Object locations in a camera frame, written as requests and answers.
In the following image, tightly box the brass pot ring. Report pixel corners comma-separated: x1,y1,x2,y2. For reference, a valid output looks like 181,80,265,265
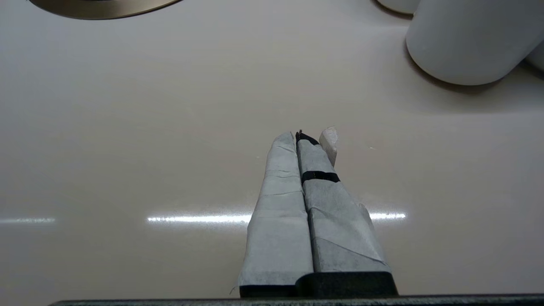
28,0,184,20

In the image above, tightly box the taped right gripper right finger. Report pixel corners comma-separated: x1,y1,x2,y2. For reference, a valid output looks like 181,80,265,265
295,127,399,297

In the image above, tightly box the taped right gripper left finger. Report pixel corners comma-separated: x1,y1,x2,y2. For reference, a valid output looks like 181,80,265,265
237,132,314,297

